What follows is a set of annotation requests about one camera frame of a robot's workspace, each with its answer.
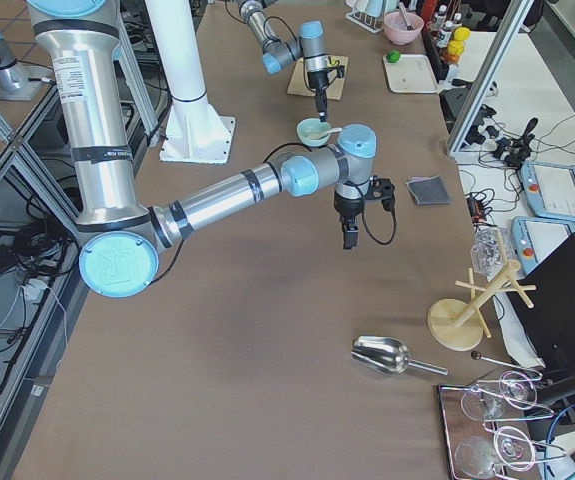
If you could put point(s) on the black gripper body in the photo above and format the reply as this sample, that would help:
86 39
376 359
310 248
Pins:
317 80
346 206

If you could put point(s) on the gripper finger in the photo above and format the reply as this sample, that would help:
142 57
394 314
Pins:
350 232
321 105

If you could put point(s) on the far blue teach pendant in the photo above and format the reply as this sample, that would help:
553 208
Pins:
549 189

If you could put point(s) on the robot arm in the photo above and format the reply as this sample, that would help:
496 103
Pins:
287 40
122 238

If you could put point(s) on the pink bowl with ice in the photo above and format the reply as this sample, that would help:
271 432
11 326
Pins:
396 29

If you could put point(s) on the light green bowl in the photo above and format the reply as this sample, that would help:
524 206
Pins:
307 132

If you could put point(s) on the near blue teach pendant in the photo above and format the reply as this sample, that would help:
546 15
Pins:
536 238

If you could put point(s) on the blue teach pendant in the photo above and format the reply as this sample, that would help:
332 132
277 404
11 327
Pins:
549 189
536 238

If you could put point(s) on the black monitor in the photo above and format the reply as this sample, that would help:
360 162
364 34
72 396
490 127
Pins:
550 323

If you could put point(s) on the green lime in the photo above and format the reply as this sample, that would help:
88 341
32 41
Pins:
393 56

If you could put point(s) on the wooden cup stand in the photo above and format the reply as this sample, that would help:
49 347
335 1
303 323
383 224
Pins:
460 326

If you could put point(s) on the bamboo cutting board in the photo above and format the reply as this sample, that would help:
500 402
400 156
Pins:
297 85

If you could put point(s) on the wire glass rack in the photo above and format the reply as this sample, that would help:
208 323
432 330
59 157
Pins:
502 427

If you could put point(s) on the aluminium frame post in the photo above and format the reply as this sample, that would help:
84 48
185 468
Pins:
508 29

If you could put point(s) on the grey folded cloth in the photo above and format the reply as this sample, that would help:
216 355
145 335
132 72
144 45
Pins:
428 191

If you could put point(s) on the metal tube in bowl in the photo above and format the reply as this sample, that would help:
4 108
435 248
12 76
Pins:
406 16

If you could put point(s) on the metal scoop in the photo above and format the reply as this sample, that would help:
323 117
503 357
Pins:
388 355

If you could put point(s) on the cream tray with bear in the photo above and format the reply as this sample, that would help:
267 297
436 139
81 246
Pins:
410 74

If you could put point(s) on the white ceramic spoon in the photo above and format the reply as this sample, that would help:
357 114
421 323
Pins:
329 132

